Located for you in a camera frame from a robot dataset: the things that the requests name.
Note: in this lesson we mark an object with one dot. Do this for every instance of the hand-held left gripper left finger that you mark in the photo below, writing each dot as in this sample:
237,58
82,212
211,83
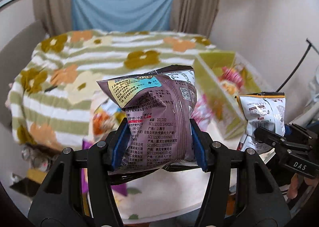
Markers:
122,141

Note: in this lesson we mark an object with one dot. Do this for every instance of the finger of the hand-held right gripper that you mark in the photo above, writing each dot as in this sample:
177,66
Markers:
270,138
302,133

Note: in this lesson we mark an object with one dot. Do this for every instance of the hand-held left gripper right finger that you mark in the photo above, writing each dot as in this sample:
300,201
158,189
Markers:
198,148

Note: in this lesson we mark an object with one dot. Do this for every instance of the white snack bag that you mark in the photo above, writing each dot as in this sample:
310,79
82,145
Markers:
264,112

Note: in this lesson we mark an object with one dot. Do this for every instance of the purple snack bag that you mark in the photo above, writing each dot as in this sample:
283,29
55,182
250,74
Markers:
159,122

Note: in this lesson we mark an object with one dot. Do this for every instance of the green cardboard box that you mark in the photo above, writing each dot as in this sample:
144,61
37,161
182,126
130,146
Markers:
211,80

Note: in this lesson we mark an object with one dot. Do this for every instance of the person's right hand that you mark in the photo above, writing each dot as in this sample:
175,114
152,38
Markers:
294,187

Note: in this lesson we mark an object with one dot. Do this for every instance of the orange white snack packet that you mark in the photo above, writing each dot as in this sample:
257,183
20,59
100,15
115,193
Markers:
107,117

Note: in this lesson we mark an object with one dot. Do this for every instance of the grey white cloth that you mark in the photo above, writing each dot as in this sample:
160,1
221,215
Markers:
314,84

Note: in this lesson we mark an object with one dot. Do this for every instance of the black stand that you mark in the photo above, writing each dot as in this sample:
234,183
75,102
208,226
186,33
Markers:
296,70

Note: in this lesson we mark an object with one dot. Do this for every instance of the pink yellow snack packet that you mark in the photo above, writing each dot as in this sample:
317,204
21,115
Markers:
229,77

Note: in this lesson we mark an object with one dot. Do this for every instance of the striped floral blanket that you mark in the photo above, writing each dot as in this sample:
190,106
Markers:
99,52

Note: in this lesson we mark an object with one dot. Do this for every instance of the blue cloth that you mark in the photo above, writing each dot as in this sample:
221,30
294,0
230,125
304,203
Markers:
119,10

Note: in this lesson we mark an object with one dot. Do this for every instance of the beige curtain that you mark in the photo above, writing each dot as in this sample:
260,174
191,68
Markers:
197,0
52,0

